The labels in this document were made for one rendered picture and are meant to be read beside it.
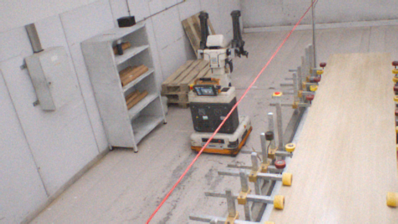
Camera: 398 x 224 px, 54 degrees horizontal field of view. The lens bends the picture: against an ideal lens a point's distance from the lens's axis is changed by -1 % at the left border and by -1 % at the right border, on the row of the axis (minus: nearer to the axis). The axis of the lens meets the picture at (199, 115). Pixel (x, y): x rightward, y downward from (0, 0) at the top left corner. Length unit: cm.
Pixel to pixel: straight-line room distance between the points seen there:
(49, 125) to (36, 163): 46
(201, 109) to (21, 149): 206
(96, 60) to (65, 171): 141
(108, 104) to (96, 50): 73
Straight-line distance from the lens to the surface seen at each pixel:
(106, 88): 517
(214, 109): 470
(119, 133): 539
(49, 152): 481
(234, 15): 490
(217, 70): 492
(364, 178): 281
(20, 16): 54
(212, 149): 489
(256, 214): 282
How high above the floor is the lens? 247
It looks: 24 degrees down
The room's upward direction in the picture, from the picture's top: 10 degrees counter-clockwise
